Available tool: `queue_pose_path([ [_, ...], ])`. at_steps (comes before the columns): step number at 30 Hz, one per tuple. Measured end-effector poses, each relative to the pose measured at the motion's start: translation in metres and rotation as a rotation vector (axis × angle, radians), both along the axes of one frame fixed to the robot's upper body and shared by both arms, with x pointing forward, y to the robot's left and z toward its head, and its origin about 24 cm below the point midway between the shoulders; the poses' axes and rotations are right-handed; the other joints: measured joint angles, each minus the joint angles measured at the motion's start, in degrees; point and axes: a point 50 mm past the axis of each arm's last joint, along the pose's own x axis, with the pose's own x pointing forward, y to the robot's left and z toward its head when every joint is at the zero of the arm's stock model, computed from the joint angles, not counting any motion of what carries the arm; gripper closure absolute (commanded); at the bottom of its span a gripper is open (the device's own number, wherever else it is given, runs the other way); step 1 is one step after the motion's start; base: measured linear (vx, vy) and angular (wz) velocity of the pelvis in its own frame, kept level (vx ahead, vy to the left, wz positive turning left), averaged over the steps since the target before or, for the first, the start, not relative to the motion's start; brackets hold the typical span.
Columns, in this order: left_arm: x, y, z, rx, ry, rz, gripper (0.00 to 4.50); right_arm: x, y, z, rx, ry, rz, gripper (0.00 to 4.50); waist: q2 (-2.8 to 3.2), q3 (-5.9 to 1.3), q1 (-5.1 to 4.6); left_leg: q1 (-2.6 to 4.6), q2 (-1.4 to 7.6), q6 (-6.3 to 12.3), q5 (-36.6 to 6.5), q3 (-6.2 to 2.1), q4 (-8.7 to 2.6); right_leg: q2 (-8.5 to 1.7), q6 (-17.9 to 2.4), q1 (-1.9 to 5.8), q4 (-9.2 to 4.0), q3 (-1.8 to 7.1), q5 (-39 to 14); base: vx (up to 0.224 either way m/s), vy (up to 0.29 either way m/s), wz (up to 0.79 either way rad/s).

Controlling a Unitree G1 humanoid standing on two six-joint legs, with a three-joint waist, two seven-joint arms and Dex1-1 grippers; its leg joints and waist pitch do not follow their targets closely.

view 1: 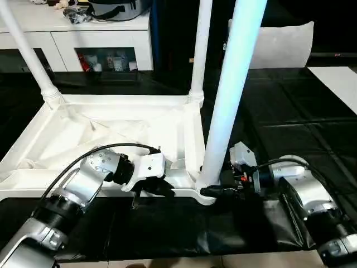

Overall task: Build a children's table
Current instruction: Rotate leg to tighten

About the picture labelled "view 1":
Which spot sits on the white plastic table top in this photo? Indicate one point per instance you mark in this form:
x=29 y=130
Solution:
x=111 y=98

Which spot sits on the white plastic table leg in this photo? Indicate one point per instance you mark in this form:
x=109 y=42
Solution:
x=234 y=69
x=31 y=56
x=200 y=42

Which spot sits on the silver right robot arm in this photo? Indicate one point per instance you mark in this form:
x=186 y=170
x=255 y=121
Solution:
x=306 y=190

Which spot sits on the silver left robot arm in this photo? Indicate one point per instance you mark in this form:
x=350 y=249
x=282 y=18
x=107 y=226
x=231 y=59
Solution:
x=78 y=181

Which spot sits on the black table mat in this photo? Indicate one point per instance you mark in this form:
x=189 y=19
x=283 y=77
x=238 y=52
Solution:
x=293 y=97

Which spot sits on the white cup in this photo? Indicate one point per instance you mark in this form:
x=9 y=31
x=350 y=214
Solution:
x=132 y=65
x=118 y=62
x=97 y=66

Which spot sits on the grey cushion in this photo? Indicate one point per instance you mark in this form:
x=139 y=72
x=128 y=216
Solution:
x=279 y=47

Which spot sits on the white low table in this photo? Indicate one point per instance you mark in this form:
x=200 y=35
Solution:
x=340 y=81

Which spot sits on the thin black bar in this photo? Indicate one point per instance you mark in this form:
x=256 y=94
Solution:
x=334 y=55

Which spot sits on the white cabinet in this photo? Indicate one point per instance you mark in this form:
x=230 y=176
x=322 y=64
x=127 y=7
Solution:
x=83 y=36

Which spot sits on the grey bag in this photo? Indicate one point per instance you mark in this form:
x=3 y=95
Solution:
x=117 y=11

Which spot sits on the black sofa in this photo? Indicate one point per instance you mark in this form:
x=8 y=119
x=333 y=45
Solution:
x=334 y=28

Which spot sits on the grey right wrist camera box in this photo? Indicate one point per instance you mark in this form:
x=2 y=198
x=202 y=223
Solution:
x=242 y=153

